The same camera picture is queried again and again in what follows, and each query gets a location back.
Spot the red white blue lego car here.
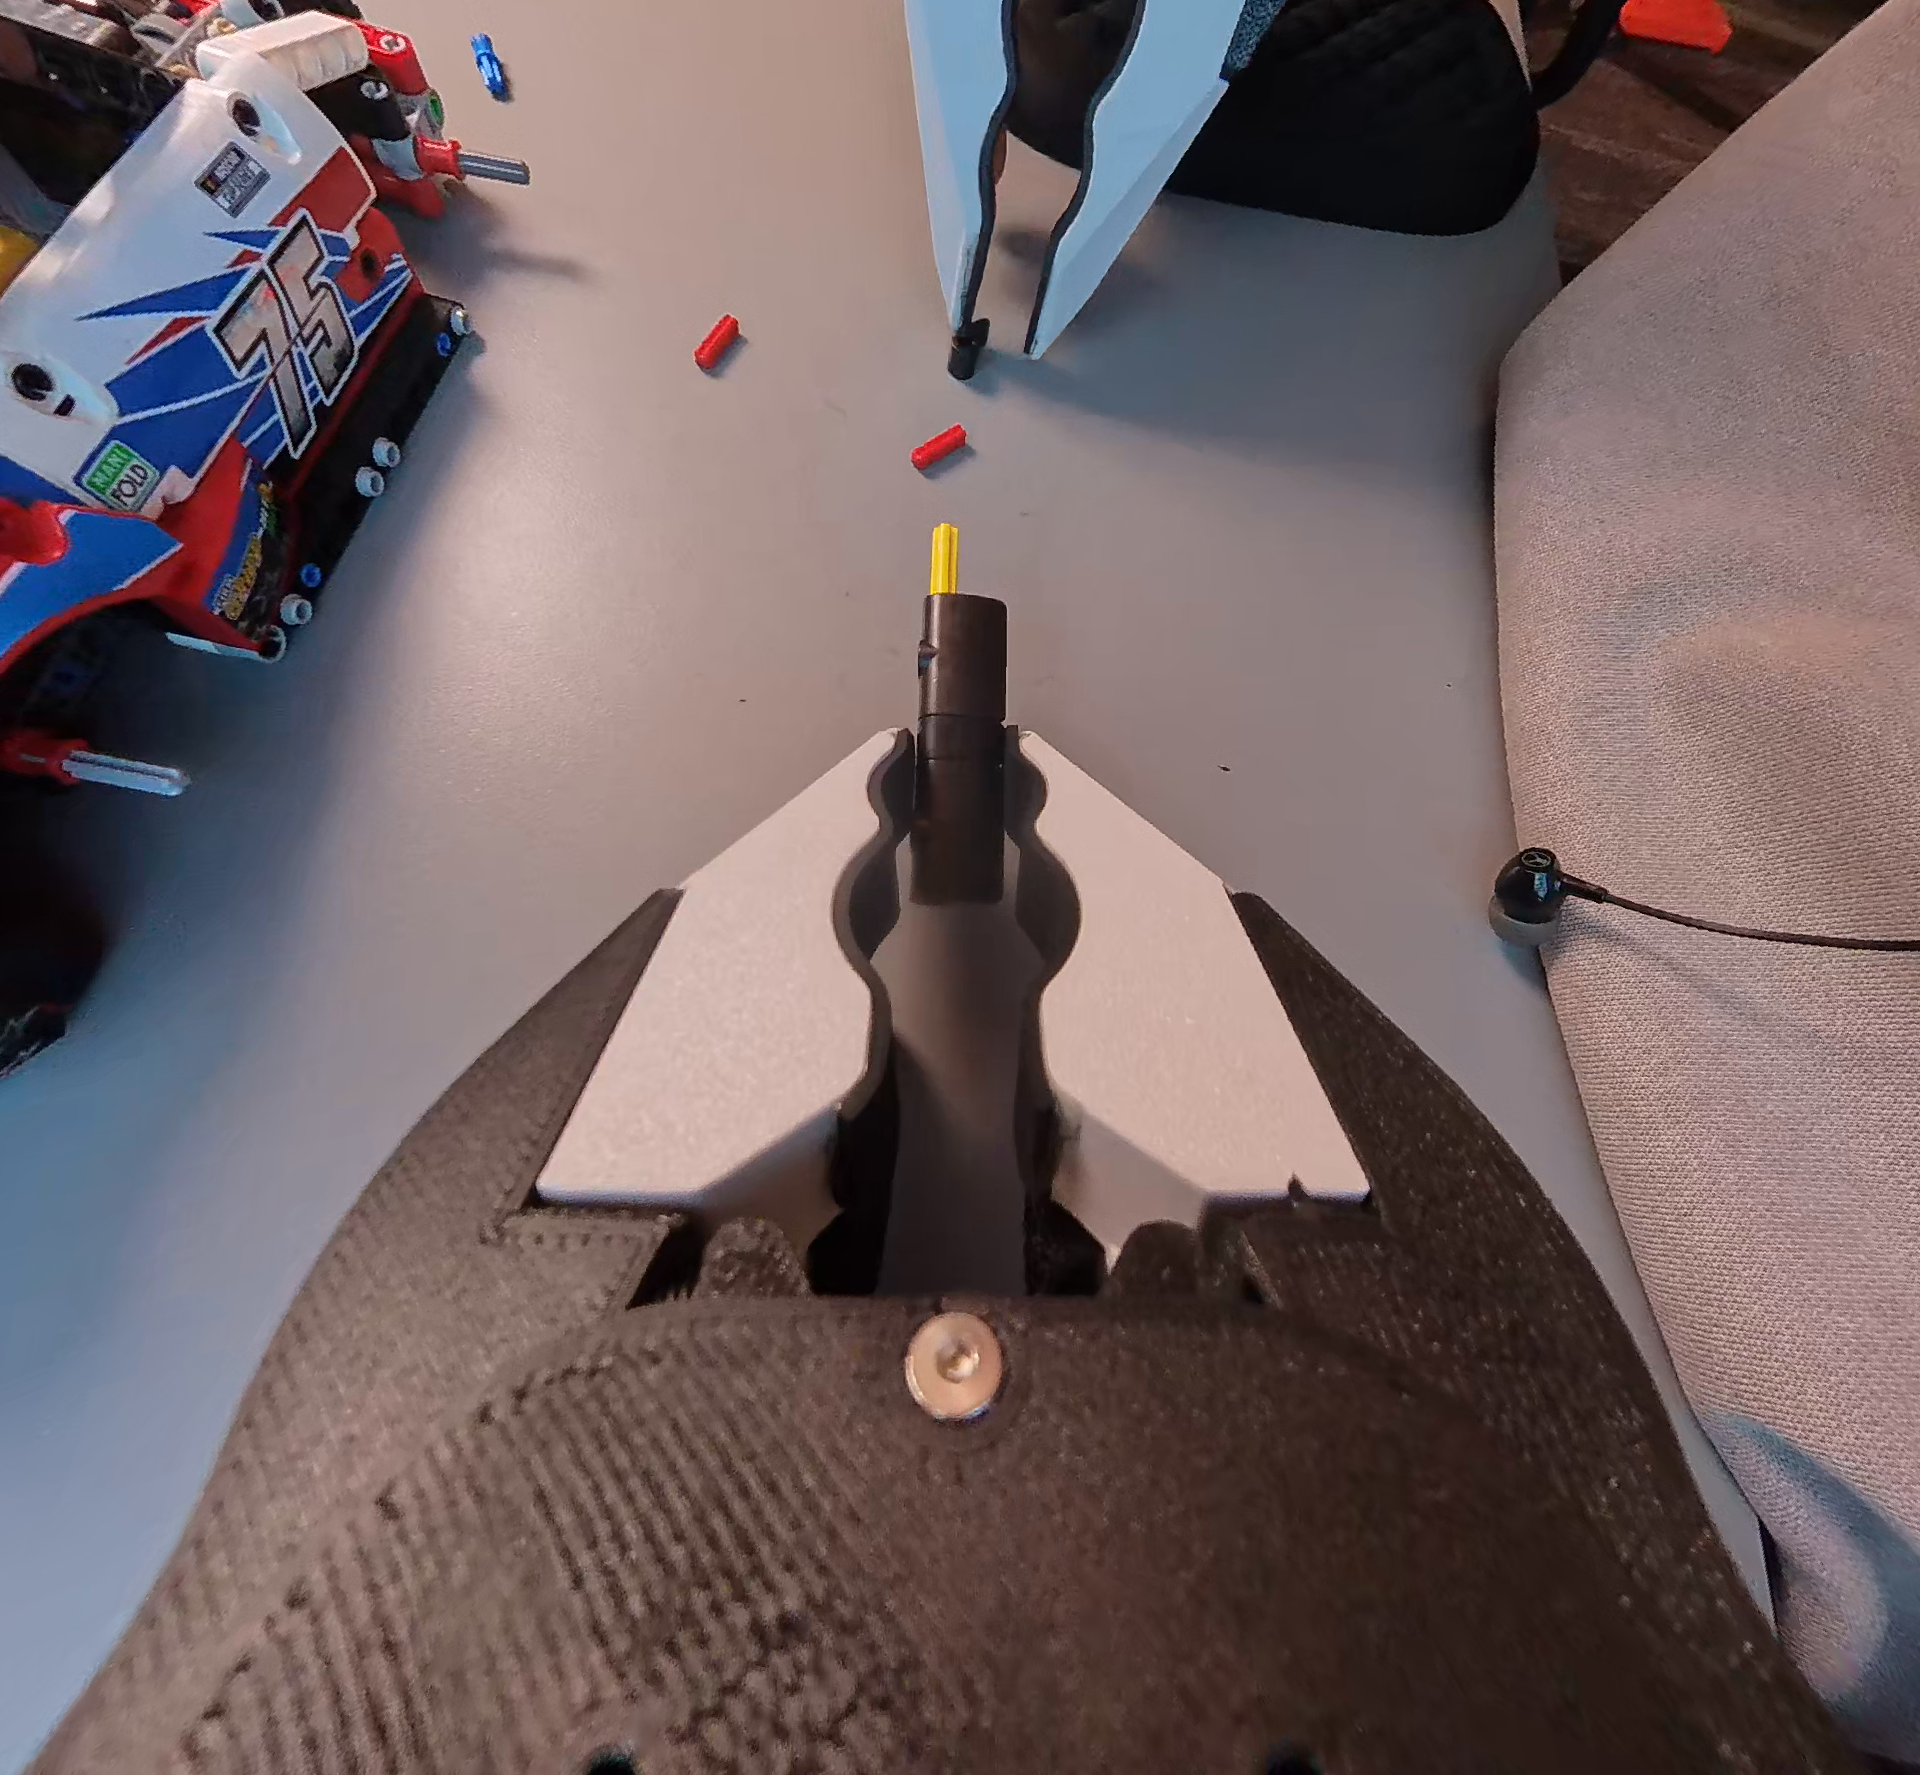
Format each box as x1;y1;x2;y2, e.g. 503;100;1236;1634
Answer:
0;0;536;1071

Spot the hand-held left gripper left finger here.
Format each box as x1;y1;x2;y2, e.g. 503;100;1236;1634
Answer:
536;728;924;1250

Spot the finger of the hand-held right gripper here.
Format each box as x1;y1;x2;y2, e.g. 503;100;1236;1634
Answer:
885;0;1075;345
1024;0;1306;363

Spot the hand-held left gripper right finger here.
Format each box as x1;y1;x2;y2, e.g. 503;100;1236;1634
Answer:
999;728;1373;1263

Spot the black lego cylinder piece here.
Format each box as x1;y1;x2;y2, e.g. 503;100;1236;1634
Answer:
908;591;1009;908

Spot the black earbud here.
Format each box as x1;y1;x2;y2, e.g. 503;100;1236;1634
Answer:
1489;843;1570;945

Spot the thin black earbud cable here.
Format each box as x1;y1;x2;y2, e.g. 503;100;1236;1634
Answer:
1561;875;1920;950

